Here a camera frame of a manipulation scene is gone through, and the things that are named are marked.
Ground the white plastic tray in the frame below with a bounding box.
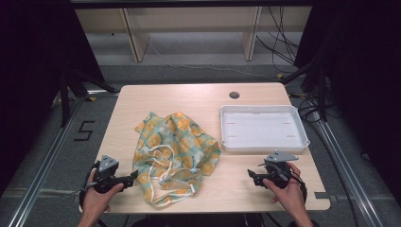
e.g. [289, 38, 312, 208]
[219, 104, 311, 154]

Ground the black curtain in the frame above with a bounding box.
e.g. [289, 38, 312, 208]
[0, 0, 106, 197]
[294, 0, 401, 202]

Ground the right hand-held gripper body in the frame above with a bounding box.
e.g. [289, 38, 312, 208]
[254, 149, 300, 190]

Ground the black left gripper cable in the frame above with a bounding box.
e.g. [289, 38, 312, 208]
[78, 162, 101, 213]

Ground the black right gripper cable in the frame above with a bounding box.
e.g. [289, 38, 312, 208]
[288, 170, 308, 204]

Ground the black metal stand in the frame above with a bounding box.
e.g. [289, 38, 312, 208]
[59, 66, 118, 128]
[281, 60, 329, 123]

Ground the green orange-print cloth bag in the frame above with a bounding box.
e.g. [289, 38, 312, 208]
[131, 111, 222, 209]

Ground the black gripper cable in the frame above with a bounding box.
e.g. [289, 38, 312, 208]
[288, 170, 308, 204]
[78, 162, 101, 213]

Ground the light wooden shelf unit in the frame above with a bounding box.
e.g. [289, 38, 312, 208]
[75, 5, 313, 63]

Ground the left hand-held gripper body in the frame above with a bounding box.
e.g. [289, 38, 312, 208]
[92, 154, 133, 194]

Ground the person's right hand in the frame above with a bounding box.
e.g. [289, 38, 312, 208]
[262, 162, 307, 216]

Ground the white floor cable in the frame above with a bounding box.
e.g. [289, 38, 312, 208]
[145, 39, 279, 80]

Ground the bundle of black floor cables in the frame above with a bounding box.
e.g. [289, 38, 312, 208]
[254, 5, 301, 74]

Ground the person's left hand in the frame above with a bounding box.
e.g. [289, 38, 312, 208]
[79, 168, 125, 220]

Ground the aluminium floor rail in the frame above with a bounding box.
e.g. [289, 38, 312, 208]
[8, 94, 93, 227]
[310, 110, 385, 227]

